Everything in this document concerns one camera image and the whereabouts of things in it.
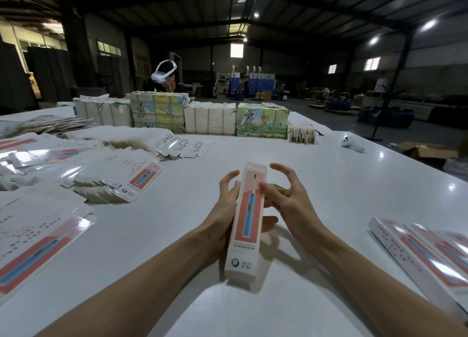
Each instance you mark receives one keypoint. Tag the green yellow carton bundle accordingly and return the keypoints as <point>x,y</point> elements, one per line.
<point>157,112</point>

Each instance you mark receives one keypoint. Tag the small white object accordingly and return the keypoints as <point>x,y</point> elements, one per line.
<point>352,143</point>

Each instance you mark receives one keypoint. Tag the blue machine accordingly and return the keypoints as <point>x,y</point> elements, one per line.
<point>259,85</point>

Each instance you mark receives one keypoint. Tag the person's left hand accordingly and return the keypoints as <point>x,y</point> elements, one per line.
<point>223,220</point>

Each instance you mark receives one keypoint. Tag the blue bins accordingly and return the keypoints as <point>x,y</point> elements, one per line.
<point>386,117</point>

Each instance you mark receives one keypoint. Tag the dark grey cabinet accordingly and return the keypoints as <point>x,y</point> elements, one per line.
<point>50,74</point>

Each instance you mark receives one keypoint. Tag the person's right forearm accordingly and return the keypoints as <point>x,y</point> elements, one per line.
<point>391,286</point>

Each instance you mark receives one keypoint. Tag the white toothbrush carton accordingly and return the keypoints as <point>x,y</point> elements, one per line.
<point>247,231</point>

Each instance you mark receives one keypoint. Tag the grey crate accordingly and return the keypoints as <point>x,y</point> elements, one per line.
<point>91,90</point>

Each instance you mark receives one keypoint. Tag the person's right hand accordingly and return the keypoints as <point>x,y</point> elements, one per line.
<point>296,205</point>

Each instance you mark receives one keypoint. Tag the square bright window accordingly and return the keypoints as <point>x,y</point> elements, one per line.
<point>237,50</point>

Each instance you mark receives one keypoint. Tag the pile of carton blanks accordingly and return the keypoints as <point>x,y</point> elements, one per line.
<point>58,198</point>

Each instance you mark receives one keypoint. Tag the small beige card stack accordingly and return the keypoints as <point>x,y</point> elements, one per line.
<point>301,134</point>

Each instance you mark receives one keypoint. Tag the white headset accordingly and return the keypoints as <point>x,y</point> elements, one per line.
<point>164,71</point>

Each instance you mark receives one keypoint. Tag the row of white cartons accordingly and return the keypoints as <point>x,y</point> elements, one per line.
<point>102,112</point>
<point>210,118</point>

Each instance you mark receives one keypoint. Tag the white plastic bags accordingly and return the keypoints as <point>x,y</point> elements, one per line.
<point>455,167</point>

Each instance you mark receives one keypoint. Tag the small wall window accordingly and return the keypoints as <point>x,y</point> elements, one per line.
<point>332,69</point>

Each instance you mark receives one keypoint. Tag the person's left forearm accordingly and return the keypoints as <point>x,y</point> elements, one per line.
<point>131,293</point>

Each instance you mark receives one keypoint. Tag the small black tool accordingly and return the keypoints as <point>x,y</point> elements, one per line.
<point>317,131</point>

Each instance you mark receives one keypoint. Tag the double wall window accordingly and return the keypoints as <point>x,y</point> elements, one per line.
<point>371,63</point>

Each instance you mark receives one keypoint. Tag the black floor stand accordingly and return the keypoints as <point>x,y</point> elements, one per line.
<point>386,103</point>

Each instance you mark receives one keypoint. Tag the open cardboard box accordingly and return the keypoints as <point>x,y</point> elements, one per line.
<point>428,154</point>

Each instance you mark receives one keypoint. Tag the green printed carton bundle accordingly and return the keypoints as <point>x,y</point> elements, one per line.
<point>262,120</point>

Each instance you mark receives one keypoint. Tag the pile of grey flat sheets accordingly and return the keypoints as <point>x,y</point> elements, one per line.
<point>44,125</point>

